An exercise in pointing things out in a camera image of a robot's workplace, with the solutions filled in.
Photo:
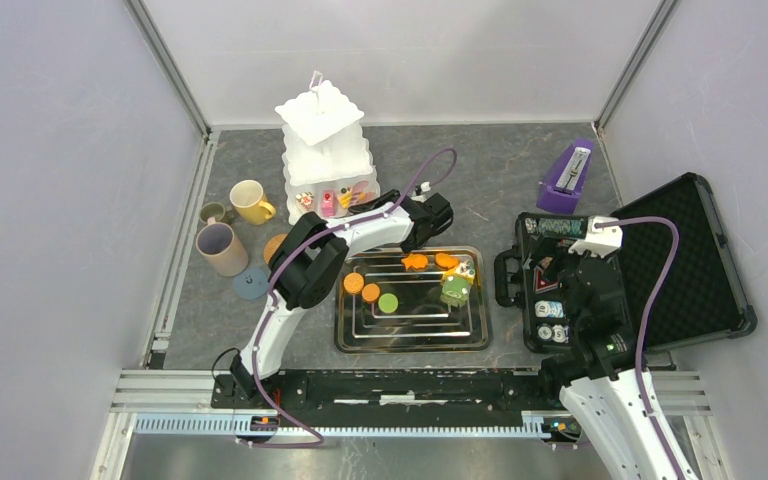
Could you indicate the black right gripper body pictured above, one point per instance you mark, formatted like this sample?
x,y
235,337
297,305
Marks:
x,y
560,268

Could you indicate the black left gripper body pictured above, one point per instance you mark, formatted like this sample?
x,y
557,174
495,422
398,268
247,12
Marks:
x,y
386,199

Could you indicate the pink cake slice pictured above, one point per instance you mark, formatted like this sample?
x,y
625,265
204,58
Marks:
x,y
327,204

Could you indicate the strawberry triangle cake slice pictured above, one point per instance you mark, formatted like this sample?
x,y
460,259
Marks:
x,y
306,202

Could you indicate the yellow layered cake slice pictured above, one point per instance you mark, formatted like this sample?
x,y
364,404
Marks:
x,y
348,197

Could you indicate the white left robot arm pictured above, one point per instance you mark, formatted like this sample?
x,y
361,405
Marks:
x,y
307,263

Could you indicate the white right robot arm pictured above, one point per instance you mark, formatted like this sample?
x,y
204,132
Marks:
x,y
601,381

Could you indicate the orange fish cookie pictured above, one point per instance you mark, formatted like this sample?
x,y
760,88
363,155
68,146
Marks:
x,y
446,261

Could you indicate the red triangular dealer marker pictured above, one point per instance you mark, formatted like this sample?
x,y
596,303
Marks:
x,y
541,283

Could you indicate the yellow kiwi topped cake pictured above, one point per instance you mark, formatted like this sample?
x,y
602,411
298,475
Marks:
x,y
464,270

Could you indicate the green patterned chip roll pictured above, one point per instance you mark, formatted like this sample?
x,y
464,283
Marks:
x,y
557,227

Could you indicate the green swiss roll cake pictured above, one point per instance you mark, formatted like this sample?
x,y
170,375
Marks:
x,y
455,290

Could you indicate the stainless steel serving tray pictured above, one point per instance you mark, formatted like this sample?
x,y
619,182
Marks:
x,y
422,322

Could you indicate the green round macaron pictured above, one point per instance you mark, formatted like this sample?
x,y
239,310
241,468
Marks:
x,y
388,303

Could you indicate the small round orange biscuit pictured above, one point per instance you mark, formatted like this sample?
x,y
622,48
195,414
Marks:
x,y
370,293

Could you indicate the purple metronome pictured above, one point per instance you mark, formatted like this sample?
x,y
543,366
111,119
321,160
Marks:
x,y
560,189

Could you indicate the black poker chip case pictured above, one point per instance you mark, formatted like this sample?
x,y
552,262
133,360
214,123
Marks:
x,y
702,298

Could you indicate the white three-tier dessert stand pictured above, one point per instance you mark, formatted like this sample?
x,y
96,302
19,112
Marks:
x,y
324,146

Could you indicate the woven rattan coaster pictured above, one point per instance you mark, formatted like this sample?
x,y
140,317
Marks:
x,y
272,245

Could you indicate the yellow mug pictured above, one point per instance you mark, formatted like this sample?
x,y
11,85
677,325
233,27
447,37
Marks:
x,y
250,202

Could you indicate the blue grey coaster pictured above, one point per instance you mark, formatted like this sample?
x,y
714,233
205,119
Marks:
x,y
251,283

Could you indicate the pink tall mug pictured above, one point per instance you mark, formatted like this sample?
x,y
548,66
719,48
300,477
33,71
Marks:
x,y
218,243

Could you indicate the small green cup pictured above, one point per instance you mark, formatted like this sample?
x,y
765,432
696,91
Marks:
x,y
216,212

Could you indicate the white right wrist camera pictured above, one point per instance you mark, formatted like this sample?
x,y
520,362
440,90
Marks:
x,y
602,238

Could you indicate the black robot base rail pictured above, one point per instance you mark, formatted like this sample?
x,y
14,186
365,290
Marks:
x,y
366,399

